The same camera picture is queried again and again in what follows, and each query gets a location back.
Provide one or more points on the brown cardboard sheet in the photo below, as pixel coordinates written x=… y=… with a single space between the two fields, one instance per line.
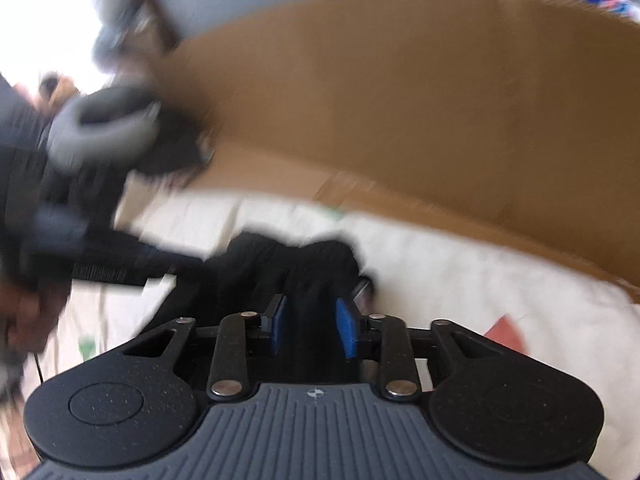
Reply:
x=375 y=110

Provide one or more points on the black knit top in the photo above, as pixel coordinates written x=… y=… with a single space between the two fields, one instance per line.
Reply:
x=280 y=265

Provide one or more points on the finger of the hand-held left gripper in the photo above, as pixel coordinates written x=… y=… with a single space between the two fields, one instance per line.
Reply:
x=175 y=262

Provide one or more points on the printed cream blanket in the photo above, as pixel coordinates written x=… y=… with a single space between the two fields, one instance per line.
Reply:
x=475 y=280

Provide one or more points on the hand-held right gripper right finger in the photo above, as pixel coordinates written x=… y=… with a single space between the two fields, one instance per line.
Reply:
x=346 y=330

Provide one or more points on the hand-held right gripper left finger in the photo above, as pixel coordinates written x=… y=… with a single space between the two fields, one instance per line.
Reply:
x=277 y=327

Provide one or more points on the small plush toy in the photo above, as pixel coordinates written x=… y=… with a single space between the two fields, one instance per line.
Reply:
x=57 y=89

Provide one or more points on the pile of black clothes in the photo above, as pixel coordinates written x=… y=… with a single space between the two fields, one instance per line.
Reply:
x=170 y=145

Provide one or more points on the person's left hand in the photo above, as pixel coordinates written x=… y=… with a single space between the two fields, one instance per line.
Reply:
x=30 y=320

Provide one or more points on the grey neck pillow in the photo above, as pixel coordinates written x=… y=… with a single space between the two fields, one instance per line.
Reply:
x=100 y=130

